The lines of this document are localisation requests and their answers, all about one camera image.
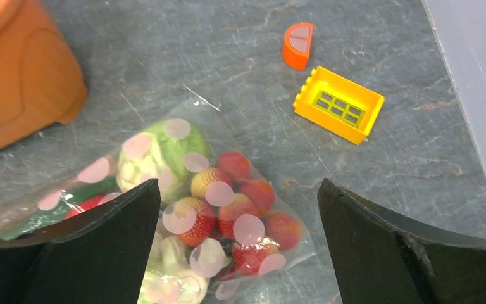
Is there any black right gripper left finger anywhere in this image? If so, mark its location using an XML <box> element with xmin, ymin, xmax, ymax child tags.
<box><xmin>0</xmin><ymin>179</ymin><xmax>160</xmax><ymax>303</ymax></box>

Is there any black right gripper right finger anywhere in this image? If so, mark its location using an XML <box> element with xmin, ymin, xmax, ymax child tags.
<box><xmin>317</xmin><ymin>179</ymin><xmax>486</xmax><ymax>303</ymax></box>

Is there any red toy apple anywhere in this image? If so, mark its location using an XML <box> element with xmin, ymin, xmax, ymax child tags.
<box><xmin>63</xmin><ymin>192</ymin><xmax>122</xmax><ymax>220</ymax></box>

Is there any green toy cucumber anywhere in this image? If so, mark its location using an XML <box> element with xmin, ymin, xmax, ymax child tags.
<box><xmin>0</xmin><ymin>177</ymin><xmax>117</xmax><ymax>239</ymax></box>

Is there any clear zip top bag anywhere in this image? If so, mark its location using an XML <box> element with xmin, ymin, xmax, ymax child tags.
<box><xmin>0</xmin><ymin>101</ymin><xmax>315</xmax><ymax>303</ymax></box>

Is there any white toy cauliflower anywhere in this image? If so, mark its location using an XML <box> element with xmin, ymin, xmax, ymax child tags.
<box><xmin>116</xmin><ymin>118</ymin><xmax>211</xmax><ymax>203</ymax></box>

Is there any red lychee bunch toy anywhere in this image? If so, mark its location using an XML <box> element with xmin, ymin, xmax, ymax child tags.
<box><xmin>163</xmin><ymin>151</ymin><xmax>303</xmax><ymax>278</ymax></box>

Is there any yellow toy waffle block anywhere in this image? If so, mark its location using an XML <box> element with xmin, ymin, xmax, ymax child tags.
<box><xmin>293</xmin><ymin>66</ymin><xmax>385</xmax><ymax>145</ymax></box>

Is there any orange plastic tub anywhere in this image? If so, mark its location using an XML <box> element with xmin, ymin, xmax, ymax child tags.
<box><xmin>0</xmin><ymin>1</ymin><xmax>87</xmax><ymax>149</ymax></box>

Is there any orange semicircle toy block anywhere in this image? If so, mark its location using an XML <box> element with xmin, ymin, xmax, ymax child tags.
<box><xmin>281</xmin><ymin>23</ymin><xmax>314</xmax><ymax>71</ymax></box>

